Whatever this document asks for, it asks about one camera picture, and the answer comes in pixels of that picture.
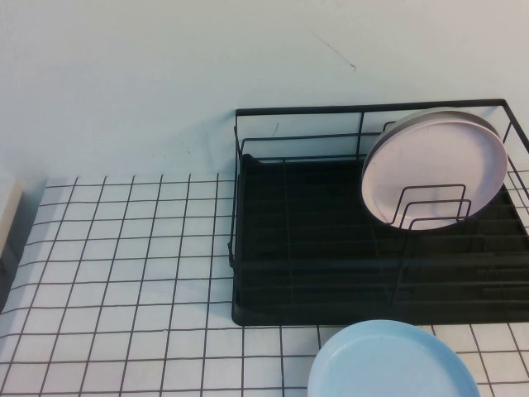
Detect light blue round plate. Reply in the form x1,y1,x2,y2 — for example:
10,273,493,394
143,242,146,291
306,318,483,397

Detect pink round plate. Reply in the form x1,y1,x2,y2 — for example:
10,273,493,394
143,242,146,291
360,119,508,232

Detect grey round plate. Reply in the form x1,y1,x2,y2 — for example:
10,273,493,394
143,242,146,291
374,106,503,146

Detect black drip tray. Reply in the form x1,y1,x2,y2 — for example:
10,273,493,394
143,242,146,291
231,153,529,328

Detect white black-grid tablecloth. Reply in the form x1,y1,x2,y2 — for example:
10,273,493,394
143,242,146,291
0,173,529,397

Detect beige wooden board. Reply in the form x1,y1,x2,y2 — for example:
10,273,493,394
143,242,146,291
0,177,26,265

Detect black wire dish rack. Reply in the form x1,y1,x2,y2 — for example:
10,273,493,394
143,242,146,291
226,98,529,328

